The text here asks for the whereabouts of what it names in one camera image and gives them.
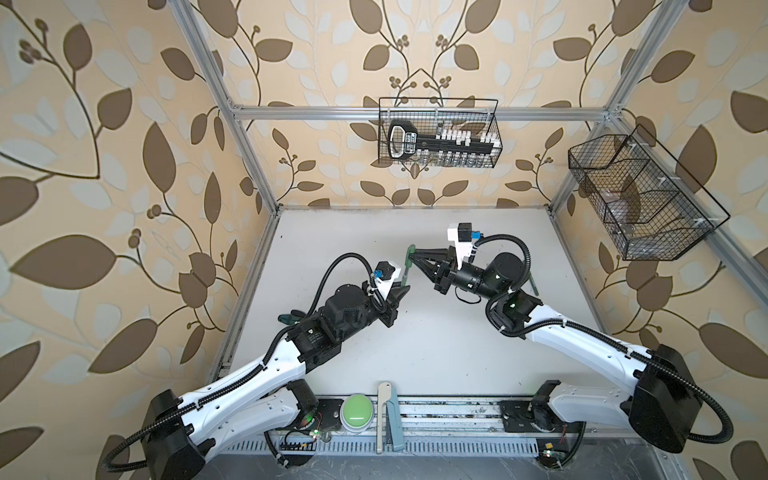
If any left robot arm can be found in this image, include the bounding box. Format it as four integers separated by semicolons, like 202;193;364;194
101;252;410;479

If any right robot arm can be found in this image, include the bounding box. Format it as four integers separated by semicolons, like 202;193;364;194
406;228;735;453

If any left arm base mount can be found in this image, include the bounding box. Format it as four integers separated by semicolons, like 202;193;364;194
275;396;344;432

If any wire basket wall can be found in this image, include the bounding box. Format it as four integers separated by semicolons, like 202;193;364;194
377;96;503;169
568;125;731;262

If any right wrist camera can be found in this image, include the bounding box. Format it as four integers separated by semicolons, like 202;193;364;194
447;222;483;270

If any green pen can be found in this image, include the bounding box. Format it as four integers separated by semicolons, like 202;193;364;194
528;274;540;297
400;266;409;287

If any wire basket right wall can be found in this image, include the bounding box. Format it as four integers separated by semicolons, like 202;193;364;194
568;125;731;262

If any black socket holder tool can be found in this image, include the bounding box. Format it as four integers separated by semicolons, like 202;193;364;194
385;120;502;160

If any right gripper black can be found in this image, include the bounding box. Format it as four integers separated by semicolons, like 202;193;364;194
411;249;502;307

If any beige blue handled tool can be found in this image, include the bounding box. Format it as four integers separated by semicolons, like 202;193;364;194
376;381;405;455

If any wire basket back wall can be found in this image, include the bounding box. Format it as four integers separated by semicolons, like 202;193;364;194
377;96;503;169

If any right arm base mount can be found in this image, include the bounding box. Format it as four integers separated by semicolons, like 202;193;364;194
498;398;585;435

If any green push button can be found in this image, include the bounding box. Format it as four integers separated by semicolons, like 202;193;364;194
340;394;374;434

